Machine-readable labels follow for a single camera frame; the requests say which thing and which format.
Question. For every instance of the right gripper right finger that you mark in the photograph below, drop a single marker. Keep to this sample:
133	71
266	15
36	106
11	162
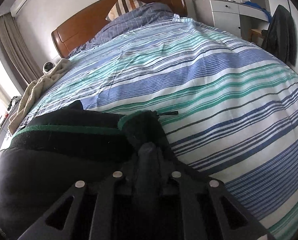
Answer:
204	207

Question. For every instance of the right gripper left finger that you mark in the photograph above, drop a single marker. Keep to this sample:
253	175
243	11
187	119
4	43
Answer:
118	210

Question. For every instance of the black puffer jacket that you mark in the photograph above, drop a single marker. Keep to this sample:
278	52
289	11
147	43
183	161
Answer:
57	149

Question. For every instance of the white window side cabinet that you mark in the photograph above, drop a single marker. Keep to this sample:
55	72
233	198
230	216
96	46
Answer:
4	121

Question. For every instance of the striped blue green duvet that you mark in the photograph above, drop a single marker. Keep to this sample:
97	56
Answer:
236	104

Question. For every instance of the beige crumpled garment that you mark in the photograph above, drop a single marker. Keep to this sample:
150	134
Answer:
35	90

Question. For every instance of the small white fan heater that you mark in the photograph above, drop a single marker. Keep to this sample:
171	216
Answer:
47	67

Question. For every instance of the brown wooden headboard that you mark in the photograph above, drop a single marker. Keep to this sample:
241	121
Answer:
84	25

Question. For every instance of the chair with dark jacket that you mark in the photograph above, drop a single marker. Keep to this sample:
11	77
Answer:
280	38

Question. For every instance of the beige curtain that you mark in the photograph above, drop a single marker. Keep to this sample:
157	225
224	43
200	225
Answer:
17	50

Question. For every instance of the white desk with drawers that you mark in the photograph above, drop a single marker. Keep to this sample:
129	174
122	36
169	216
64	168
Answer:
235	18

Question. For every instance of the blue cloth on desk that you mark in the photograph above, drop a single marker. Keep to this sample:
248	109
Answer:
255	5

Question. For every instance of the blue checked pillow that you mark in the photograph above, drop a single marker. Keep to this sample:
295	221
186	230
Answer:
138	18

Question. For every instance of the striped brown white pillow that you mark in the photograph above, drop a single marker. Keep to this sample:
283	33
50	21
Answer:
122	7

